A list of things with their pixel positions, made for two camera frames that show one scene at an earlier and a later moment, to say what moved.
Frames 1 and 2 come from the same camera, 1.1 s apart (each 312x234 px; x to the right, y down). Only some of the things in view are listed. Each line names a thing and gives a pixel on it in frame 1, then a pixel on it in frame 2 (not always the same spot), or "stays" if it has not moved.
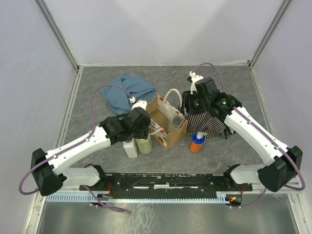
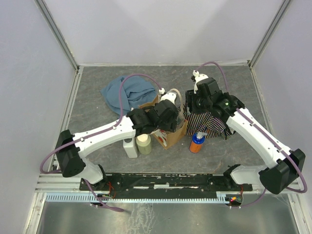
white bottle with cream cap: [144, 145] stays
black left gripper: [144, 133] to [172, 125]
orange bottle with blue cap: [196, 145] stays
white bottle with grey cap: [131, 148] stays
